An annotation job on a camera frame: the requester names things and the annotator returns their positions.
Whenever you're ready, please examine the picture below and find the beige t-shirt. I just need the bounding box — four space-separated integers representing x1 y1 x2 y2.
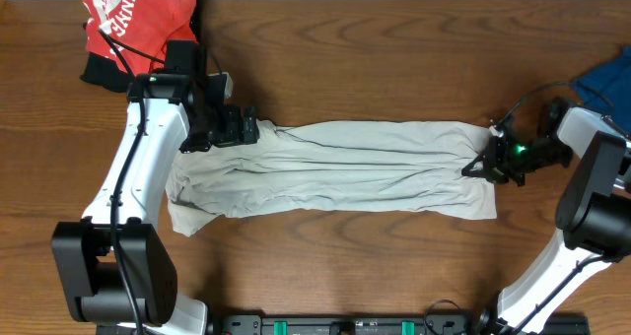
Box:
166 120 497 236

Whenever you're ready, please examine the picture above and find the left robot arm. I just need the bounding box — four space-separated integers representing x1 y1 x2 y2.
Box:
51 72 258 334

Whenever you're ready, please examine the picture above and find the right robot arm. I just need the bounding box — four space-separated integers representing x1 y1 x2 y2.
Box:
461 98 630 334

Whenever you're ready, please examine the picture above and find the black folded garment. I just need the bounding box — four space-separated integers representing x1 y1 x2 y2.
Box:
80 0 198 93

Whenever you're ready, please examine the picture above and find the blue t-shirt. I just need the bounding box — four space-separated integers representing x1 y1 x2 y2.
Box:
572 45 630 132

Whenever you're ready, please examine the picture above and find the red printed t-shirt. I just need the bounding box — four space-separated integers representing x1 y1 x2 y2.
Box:
82 0 196 74

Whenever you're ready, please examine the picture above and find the left black cable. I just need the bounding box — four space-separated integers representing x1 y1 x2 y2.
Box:
97 27 169 335

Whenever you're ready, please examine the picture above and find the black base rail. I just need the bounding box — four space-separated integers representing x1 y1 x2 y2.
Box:
216 300 591 335

